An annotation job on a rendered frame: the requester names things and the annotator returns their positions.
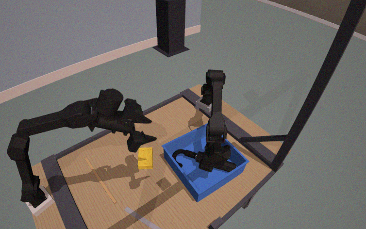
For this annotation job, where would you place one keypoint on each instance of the blue open box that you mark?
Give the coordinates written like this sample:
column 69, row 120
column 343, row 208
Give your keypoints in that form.
column 200, row 183

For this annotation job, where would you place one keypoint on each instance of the yellow sponge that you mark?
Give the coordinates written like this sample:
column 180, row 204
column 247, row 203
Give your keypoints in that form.
column 145, row 158

